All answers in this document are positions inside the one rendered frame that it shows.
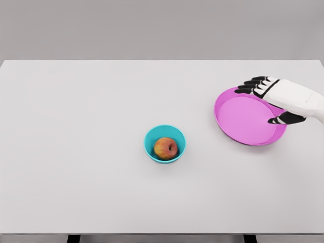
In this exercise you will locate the red yellow apple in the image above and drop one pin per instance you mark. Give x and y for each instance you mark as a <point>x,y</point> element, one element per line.
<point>165,148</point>

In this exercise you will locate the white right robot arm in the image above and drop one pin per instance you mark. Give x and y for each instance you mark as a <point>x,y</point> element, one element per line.
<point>317,105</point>

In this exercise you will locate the pink plate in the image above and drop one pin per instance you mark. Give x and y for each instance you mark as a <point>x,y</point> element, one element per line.
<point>246,119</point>

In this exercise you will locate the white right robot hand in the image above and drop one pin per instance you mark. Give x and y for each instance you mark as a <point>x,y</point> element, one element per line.
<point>286,97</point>

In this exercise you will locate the blue bowl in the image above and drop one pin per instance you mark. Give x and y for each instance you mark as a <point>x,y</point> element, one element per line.
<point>152,148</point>

